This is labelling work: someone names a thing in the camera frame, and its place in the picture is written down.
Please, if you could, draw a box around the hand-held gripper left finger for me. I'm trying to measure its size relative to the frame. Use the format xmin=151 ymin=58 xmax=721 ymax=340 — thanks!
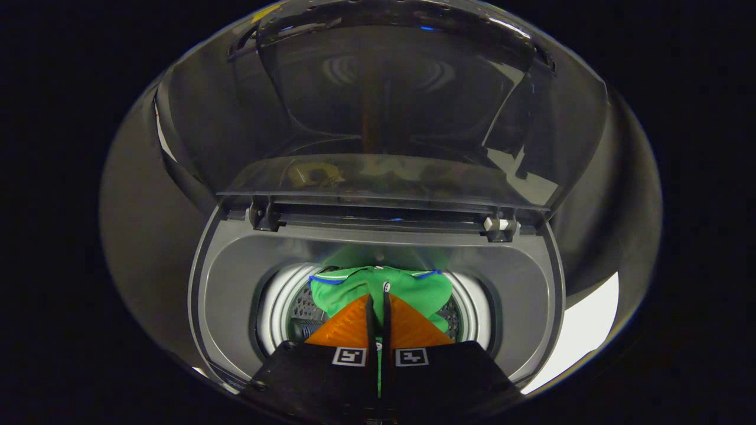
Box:
xmin=248 ymin=293 xmax=379 ymax=415

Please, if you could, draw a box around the green polo shirt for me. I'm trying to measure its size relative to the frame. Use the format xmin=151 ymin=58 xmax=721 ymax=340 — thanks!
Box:
xmin=308 ymin=264 xmax=454 ymax=397

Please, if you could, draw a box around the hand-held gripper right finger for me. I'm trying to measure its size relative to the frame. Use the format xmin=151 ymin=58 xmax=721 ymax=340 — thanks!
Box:
xmin=381 ymin=289 xmax=523 ymax=415

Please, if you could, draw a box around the white flat panel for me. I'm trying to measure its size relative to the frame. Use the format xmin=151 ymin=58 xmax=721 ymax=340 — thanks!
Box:
xmin=522 ymin=272 xmax=620 ymax=395

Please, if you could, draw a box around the dark washing machine lid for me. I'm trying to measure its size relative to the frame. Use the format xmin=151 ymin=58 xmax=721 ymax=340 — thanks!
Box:
xmin=155 ymin=0 xmax=609 ymax=228

